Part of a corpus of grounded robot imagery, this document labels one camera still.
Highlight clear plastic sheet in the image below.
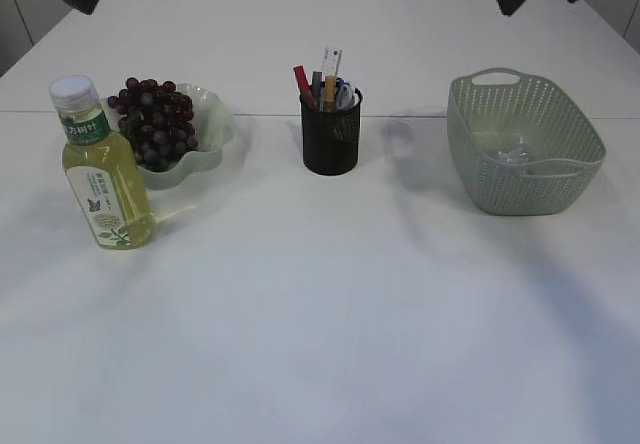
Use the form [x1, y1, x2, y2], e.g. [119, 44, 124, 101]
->
[496, 135, 532, 165]

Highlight gold glitter pen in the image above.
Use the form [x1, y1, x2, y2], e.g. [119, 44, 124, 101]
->
[323, 75, 336, 113]

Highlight purple artificial grape bunch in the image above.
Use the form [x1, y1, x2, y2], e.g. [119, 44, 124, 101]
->
[106, 77, 199, 173]

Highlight green wavy glass bowl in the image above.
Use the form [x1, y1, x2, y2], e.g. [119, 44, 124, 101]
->
[102, 78, 232, 190]

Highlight green woven plastic basket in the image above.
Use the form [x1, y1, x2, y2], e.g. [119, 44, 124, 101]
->
[447, 68, 606, 216]

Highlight red glitter pen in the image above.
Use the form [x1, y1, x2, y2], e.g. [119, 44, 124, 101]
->
[293, 65, 317, 110]

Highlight silver glitter pen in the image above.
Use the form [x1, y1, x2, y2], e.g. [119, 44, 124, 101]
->
[311, 71, 324, 112]

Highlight yellow tea bottle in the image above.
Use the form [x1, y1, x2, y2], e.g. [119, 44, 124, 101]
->
[49, 75, 155, 250]

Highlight black mesh pen holder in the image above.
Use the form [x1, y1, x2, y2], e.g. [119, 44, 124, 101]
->
[299, 92, 362, 176]

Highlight clear plastic ruler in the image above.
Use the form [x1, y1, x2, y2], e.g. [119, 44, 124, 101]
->
[321, 46, 343, 81]

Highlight blue scissors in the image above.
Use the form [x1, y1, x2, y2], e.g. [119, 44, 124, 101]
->
[335, 77, 357, 111]

